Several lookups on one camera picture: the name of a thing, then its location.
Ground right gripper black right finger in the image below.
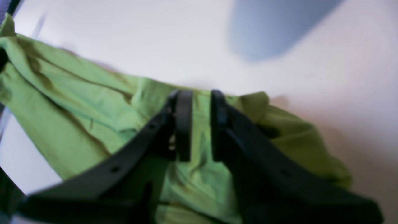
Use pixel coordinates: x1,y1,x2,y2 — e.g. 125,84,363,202
210,90,383,224

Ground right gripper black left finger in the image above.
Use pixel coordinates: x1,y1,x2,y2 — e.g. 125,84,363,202
17,90,193,224

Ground green t-shirt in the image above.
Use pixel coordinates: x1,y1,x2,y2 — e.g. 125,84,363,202
1,14,352,224

